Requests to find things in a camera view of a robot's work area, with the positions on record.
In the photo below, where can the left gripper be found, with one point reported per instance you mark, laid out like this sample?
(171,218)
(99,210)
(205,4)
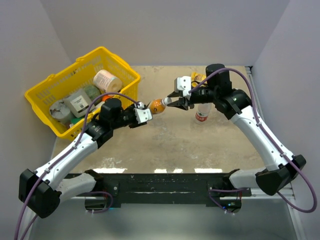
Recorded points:
(135,125)

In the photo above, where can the orange item in basket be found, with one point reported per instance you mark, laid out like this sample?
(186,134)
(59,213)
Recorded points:
(105,97)

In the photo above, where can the grey box with label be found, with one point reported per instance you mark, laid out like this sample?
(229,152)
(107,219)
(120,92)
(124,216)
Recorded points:
(78,103)

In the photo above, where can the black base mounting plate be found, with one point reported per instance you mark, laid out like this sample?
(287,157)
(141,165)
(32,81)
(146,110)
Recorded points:
(209,189)

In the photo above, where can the small white bottle cap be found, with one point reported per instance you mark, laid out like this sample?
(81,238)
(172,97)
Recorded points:
(165,101)

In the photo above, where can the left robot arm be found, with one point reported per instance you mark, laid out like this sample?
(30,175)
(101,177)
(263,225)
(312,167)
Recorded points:
(44,189)

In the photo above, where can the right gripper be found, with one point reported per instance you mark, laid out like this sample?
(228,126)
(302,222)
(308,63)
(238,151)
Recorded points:
(183,103)

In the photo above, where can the orange juice bottle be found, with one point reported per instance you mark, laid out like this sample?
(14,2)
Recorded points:
(156,106)

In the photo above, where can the yellow plastic shopping basket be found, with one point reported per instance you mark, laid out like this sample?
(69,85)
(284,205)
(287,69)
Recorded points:
(76,76)

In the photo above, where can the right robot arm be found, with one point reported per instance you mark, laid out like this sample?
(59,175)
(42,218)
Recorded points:
(281,166)

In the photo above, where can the red label water bottle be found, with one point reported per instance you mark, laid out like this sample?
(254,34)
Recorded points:
(202,112)

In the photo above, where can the green melon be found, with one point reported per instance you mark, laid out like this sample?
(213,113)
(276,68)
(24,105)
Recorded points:
(91,92)

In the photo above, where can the grey crumpled pouch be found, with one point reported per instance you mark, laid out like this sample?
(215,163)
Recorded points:
(60,112)

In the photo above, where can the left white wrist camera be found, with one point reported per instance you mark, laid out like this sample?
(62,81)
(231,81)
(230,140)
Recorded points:
(142,113)

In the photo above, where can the pink toilet paper roll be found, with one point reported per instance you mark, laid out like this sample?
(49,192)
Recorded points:
(107,82)

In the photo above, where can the yellow chips bag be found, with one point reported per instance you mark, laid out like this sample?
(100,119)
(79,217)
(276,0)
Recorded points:
(196,78)

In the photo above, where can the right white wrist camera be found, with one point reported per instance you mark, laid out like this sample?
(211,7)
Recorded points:
(183,83)

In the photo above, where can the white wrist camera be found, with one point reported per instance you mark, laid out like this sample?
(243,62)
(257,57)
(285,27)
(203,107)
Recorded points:
(142,113)
(183,83)

